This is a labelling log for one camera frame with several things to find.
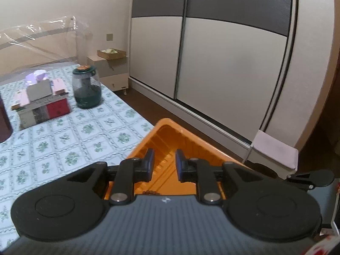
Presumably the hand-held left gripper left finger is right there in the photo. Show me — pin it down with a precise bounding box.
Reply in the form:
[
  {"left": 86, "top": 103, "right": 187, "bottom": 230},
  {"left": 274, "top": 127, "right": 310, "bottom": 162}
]
[{"left": 66, "top": 148, "right": 156, "bottom": 205}]

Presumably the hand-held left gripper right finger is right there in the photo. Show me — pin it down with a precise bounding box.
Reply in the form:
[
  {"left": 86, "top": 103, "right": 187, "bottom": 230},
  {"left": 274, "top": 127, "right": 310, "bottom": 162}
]
[{"left": 175, "top": 149, "right": 269, "bottom": 205}]

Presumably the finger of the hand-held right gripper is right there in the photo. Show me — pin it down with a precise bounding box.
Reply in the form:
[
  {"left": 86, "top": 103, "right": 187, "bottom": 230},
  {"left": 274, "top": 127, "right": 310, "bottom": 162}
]
[{"left": 286, "top": 169, "right": 334, "bottom": 192}]

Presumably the orange plastic tray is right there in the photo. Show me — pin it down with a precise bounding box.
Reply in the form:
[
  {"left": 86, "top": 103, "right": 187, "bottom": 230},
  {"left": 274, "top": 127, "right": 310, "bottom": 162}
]
[{"left": 103, "top": 118, "right": 253, "bottom": 200}]

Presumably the red white patterned cloth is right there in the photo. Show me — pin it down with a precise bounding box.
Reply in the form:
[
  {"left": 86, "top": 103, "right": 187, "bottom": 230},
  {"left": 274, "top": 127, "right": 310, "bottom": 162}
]
[{"left": 305, "top": 234, "right": 340, "bottom": 255}]

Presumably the floral bedsheet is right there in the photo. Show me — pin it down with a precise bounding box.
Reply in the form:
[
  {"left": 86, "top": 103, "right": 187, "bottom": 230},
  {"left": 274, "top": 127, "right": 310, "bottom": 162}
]
[{"left": 0, "top": 64, "right": 156, "bottom": 231}]

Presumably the white nightstand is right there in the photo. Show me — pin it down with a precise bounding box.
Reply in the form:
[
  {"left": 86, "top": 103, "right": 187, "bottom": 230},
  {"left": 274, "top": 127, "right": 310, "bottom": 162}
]
[{"left": 87, "top": 54, "right": 130, "bottom": 95}]

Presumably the green glass jar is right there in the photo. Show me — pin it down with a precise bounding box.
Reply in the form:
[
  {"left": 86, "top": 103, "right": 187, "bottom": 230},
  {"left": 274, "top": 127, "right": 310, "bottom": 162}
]
[{"left": 72, "top": 65, "right": 102, "bottom": 109}]

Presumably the sliding door wardrobe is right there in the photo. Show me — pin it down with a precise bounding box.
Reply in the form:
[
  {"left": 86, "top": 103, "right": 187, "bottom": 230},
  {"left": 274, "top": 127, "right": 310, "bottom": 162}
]
[{"left": 128, "top": 0, "right": 299, "bottom": 162}]

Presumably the wooden tray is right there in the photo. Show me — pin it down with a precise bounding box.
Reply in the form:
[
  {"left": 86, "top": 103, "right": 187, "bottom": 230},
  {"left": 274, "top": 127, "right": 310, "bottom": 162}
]
[{"left": 97, "top": 48, "right": 126, "bottom": 60}]

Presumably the white tissue box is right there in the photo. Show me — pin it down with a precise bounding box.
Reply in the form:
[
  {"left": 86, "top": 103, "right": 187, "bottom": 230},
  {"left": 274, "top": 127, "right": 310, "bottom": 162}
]
[{"left": 25, "top": 70, "right": 52, "bottom": 102}]

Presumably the dark red cylindrical canister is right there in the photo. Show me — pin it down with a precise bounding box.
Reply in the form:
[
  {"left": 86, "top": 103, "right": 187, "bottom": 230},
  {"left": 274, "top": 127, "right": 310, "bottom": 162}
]
[{"left": 0, "top": 96, "right": 13, "bottom": 144}]

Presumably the beige headboard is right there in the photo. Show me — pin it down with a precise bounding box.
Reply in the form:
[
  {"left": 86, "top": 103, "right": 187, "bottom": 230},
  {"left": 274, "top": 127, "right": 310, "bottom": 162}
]
[{"left": 0, "top": 18, "right": 77, "bottom": 72}]

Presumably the clear plastic sheet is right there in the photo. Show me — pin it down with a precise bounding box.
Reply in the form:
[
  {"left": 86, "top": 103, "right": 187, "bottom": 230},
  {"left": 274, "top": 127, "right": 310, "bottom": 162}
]
[{"left": 0, "top": 14, "right": 93, "bottom": 80}]

